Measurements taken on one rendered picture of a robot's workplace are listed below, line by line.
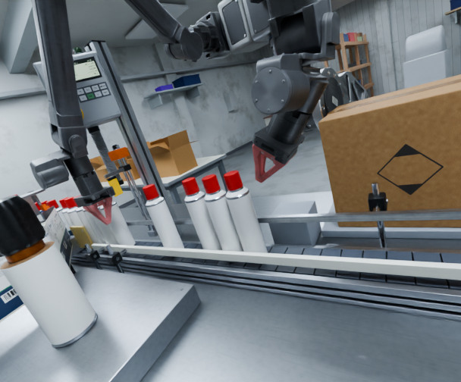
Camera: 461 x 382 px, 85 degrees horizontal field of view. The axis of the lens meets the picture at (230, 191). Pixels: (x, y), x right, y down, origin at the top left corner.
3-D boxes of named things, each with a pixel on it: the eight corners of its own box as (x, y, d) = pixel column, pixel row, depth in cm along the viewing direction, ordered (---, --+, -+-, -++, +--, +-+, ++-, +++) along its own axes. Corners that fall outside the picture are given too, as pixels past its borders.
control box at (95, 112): (71, 133, 82) (41, 72, 76) (123, 117, 87) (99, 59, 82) (65, 132, 73) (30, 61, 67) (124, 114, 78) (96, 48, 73)
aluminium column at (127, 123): (167, 240, 94) (83, 45, 74) (175, 233, 97) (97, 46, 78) (176, 240, 91) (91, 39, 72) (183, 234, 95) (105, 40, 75)
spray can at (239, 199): (242, 262, 57) (214, 179, 51) (252, 248, 61) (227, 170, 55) (262, 264, 54) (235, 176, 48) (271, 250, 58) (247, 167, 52)
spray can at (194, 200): (202, 258, 64) (172, 184, 58) (213, 247, 68) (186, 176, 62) (218, 260, 61) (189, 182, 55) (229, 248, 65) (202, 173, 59)
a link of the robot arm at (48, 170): (83, 133, 61) (67, 126, 66) (28, 148, 54) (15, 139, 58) (97, 176, 68) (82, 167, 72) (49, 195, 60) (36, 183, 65)
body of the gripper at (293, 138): (249, 143, 42) (266, 101, 37) (271, 129, 50) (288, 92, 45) (283, 163, 40) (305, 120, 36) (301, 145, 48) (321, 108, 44)
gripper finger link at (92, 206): (102, 230, 69) (86, 198, 66) (89, 230, 73) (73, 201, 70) (123, 217, 74) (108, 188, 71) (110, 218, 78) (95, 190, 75)
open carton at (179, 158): (147, 183, 256) (132, 147, 245) (182, 165, 293) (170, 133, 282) (173, 179, 230) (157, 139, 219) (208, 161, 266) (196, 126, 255)
